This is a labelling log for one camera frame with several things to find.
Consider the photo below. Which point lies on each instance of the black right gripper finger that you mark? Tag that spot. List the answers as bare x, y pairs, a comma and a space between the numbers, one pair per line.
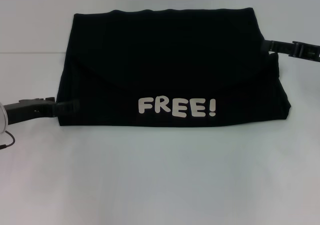
277, 47

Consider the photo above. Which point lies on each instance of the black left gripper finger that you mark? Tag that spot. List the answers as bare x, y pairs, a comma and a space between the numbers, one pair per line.
66, 108

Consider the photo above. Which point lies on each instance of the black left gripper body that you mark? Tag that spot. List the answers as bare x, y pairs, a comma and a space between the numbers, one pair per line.
27, 110

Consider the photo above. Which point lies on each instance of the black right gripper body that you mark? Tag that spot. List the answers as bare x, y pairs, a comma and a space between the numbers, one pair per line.
306, 51

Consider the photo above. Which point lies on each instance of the black shirt with white print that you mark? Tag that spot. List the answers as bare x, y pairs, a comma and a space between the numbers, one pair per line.
162, 60

